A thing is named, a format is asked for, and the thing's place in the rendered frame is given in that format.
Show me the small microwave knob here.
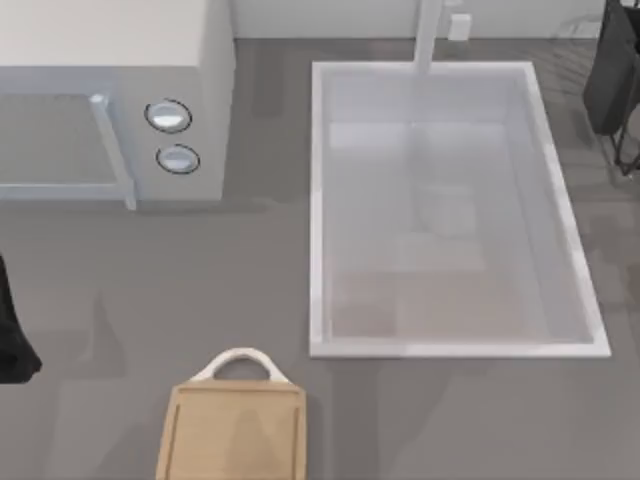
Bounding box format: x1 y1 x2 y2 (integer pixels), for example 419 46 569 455
155 143 202 176

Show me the microwave door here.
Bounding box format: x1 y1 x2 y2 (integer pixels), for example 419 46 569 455
0 92 138 211

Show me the white sink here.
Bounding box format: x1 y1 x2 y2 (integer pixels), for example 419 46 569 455
308 60 613 360

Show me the wooden cutting board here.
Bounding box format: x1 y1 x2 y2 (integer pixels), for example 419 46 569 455
154 347 308 480

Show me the pale microwave oven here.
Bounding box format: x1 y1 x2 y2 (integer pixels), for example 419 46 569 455
0 0 237 211

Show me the large microwave knob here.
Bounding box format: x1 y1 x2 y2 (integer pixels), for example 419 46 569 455
143 98 194 135

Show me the tall white tap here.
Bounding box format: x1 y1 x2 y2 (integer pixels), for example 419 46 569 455
412 0 442 77

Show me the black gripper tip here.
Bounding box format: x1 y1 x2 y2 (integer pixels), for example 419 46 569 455
0 255 43 385

